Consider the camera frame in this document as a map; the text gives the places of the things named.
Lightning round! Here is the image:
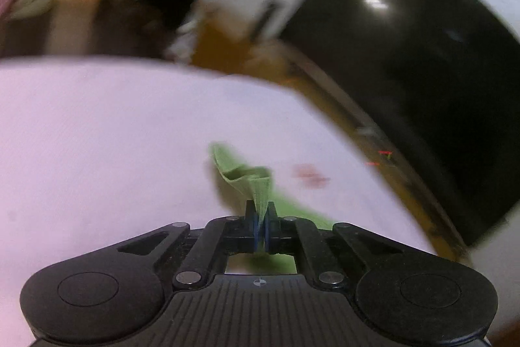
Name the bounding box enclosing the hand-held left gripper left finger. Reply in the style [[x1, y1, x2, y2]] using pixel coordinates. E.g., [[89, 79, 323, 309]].
[[116, 201, 261, 291]]

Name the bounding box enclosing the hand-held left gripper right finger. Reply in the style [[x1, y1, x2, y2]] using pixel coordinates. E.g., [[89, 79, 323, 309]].
[[261, 201, 404, 291]]

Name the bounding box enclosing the green knit garment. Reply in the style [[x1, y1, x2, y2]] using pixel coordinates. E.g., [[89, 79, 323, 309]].
[[208, 142, 336, 275]]

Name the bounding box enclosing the black cylindrical object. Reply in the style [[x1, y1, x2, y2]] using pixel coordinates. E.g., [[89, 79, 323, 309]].
[[251, 0, 282, 39]]

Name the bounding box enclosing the black wall television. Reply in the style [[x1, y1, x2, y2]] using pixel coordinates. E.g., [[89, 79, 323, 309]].
[[279, 0, 520, 247]]

